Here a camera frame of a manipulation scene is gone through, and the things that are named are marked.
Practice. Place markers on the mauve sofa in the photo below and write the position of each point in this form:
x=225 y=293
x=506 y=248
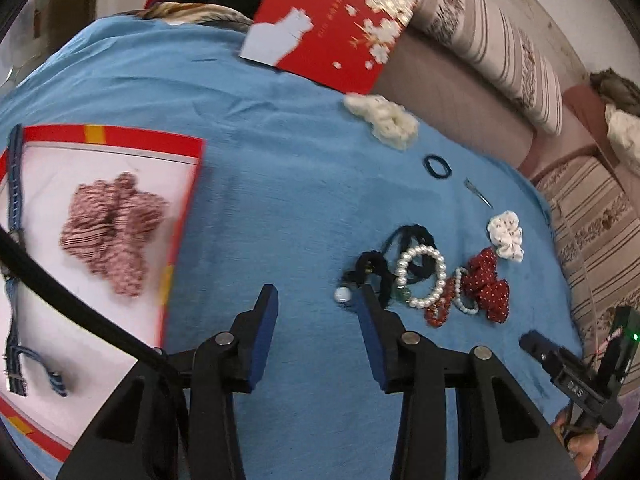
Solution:
x=450 y=95

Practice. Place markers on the red dotted scrunchie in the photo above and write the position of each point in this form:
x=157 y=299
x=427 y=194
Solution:
x=487 y=290

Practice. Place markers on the brown furry item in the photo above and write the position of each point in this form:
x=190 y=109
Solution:
x=612 y=87

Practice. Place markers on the gold patterned cloth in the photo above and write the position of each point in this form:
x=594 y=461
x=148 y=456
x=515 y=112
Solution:
x=200 y=12

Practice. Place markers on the striped bolster pillow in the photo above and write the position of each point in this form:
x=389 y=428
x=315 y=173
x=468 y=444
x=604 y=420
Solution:
x=490 y=45

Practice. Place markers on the patterned striped sofa cushion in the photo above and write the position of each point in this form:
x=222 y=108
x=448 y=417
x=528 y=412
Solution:
x=590 y=220

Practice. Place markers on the person's right hand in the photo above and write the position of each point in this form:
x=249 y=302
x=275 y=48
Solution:
x=580 y=447

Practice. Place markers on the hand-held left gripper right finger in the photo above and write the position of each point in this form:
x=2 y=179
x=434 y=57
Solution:
x=373 y=342

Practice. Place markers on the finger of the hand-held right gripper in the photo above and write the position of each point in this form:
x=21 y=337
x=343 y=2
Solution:
x=542 y=352

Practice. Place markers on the pink striped scrunchie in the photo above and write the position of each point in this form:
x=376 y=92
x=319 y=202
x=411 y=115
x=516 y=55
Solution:
x=112 y=230

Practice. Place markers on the red floral gift box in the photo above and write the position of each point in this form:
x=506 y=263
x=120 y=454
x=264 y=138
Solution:
x=330 y=45

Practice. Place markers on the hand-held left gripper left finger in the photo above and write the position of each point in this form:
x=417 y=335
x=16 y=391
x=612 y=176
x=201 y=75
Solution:
x=268 y=320

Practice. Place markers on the silver hair clip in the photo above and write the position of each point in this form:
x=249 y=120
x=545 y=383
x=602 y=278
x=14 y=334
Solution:
x=475 y=191

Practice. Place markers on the red-edged white box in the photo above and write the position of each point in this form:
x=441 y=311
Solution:
x=55 y=190

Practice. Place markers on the white scrunchie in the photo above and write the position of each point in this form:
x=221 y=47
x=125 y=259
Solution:
x=506 y=235

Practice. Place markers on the cream cloth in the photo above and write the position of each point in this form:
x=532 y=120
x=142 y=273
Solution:
x=625 y=132

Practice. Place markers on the blue blanket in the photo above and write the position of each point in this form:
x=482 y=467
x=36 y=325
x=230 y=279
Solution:
x=275 y=160

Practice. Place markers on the cream fluffy scrunchie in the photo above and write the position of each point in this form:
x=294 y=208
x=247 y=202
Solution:
x=387 y=117

